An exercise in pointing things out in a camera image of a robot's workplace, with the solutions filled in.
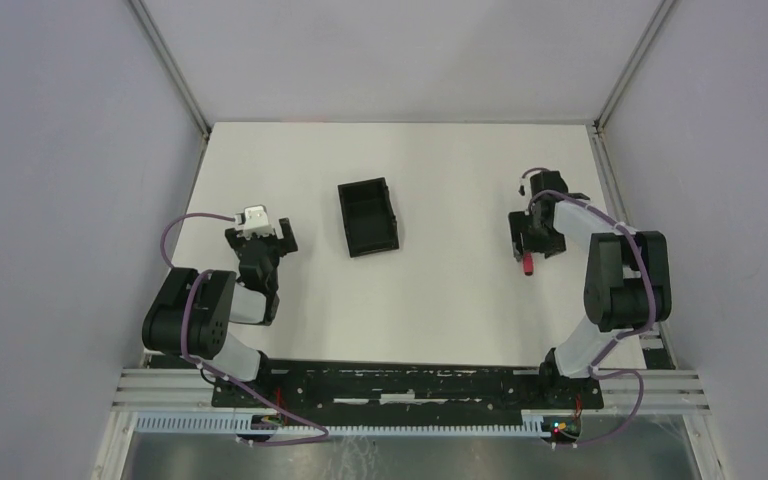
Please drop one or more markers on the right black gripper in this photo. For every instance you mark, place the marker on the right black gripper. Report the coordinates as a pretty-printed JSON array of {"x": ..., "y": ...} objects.
[{"x": 528, "y": 237}]

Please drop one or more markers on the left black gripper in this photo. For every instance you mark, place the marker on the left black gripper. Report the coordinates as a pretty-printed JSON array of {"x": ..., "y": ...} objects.
[{"x": 261, "y": 242}]

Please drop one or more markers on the red handled screwdriver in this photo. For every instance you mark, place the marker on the red handled screwdriver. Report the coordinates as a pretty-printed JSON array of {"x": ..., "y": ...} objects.
[{"x": 528, "y": 263}]

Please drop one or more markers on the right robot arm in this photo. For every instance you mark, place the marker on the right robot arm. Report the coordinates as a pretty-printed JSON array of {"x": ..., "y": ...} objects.
[{"x": 627, "y": 286}]

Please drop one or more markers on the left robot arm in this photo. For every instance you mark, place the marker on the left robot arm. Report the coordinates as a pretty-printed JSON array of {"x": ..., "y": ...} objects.
[{"x": 191, "y": 314}]

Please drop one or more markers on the black plastic bin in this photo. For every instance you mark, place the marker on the black plastic bin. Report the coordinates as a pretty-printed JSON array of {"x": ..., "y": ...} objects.
[{"x": 369, "y": 221}]

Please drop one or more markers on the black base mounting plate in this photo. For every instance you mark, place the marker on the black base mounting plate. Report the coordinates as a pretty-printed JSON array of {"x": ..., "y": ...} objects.
[{"x": 355, "y": 394}]

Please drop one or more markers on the front aluminium extrusion rails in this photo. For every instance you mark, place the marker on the front aluminium extrusion rails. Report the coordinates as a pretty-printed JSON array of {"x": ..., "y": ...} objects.
[{"x": 666, "y": 392}]

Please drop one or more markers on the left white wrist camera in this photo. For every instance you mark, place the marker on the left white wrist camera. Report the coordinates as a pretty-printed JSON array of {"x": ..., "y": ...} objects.
[{"x": 256, "y": 220}]

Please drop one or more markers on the right aluminium frame rail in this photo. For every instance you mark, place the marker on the right aluminium frame rail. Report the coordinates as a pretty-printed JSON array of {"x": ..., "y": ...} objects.
[{"x": 616, "y": 164}]

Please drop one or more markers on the aluminium frame rail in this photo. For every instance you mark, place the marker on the aluminium frame rail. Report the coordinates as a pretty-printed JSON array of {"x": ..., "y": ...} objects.
[
  {"x": 163, "y": 53},
  {"x": 616, "y": 164}
]

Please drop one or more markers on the left aluminium frame rail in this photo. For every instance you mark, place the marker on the left aluminium frame rail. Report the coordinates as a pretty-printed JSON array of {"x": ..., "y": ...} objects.
[{"x": 163, "y": 53}]

